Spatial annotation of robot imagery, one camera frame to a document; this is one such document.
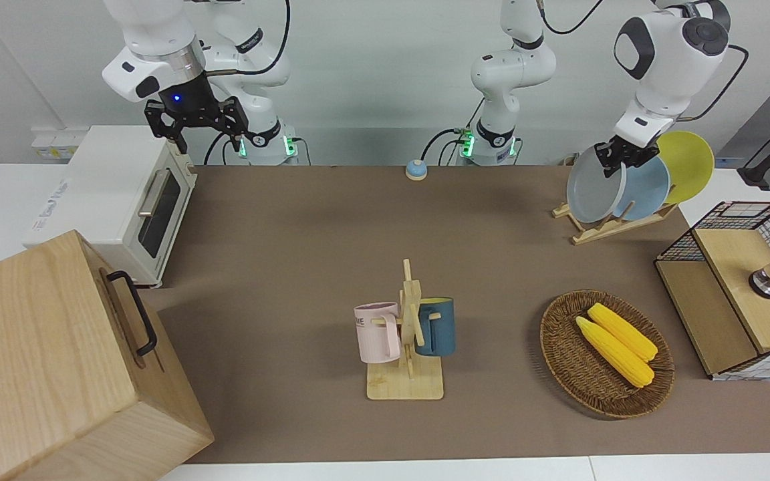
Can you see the white toaster oven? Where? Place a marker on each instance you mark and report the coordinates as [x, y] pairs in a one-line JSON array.
[[104, 194]]

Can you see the blue round button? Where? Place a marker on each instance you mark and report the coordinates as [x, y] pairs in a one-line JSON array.
[[416, 171]]

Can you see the pink mug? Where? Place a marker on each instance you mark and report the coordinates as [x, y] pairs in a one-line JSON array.
[[375, 334]]

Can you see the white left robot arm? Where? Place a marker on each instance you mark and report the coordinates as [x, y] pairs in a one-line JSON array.
[[666, 60]]

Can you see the yellow plate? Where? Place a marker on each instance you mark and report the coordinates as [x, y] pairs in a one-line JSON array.
[[689, 160]]

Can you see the wooden mug rack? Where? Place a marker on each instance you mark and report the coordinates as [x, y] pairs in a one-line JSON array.
[[405, 386]]

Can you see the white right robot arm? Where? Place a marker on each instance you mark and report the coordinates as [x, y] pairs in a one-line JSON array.
[[158, 40]]

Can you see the wooden plate rack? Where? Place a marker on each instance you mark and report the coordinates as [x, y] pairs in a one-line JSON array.
[[592, 235]]

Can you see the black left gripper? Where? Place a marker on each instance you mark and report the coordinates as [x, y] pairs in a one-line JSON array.
[[633, 155]]

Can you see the gray plate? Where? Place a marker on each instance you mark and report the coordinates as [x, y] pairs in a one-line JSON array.
[[592, 194]]

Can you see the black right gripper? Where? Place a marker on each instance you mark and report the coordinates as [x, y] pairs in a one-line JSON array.
[[191, 107]]

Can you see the yellow corn cob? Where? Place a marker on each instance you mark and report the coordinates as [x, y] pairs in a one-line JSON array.
[[615, 354], [625, 331]]

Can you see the dark blue mug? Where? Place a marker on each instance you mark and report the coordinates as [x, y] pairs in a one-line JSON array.
[[440, 327]]

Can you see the light wooden box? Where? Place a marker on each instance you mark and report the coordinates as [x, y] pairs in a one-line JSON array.
[[44, 367]]

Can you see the light blue plate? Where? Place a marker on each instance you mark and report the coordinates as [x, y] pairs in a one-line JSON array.
[[649, 190]]

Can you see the brown table mat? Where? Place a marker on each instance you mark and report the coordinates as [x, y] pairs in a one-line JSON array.
[[291, 267]]

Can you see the brown wicker basket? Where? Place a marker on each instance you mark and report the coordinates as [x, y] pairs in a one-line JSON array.
[[569, 361]]

